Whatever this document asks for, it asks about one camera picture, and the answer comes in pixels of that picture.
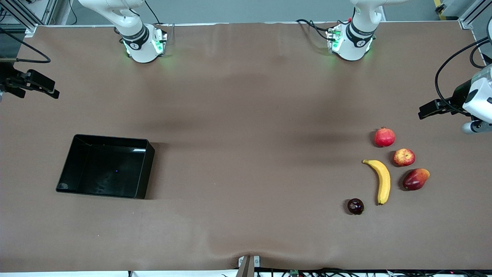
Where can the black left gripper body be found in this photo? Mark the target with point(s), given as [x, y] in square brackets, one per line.
[458, 94]

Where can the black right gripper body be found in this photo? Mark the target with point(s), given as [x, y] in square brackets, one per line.
[7, 78]

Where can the red yellow apple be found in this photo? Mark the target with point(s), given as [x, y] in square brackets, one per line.
[404, 157]

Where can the yellow banana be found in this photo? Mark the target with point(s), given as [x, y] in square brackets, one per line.
[383, 181]

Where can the black rectangular plastic box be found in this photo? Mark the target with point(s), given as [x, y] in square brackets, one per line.
[107, 169]

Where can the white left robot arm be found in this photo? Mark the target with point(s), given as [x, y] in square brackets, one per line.
[355, 42]

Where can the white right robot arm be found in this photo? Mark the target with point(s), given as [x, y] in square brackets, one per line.
[140, 46]

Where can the red pomegranate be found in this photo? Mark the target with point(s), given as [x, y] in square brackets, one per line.
[384, 137]

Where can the red yellow mango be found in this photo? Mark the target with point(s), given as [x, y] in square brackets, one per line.
[415, 180]

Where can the yellow black object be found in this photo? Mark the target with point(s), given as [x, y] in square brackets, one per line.
[440, 7]

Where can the brown table mat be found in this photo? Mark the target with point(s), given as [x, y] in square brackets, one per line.
[250, 154]

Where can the small green circuit board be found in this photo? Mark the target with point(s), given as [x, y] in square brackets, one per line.
[295, 272]

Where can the aluminium frame profile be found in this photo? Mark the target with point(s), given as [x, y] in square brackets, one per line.
[32, 29]
[472, 17]

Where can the metal table edge bracket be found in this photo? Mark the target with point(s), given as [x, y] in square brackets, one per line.
[248, 267]

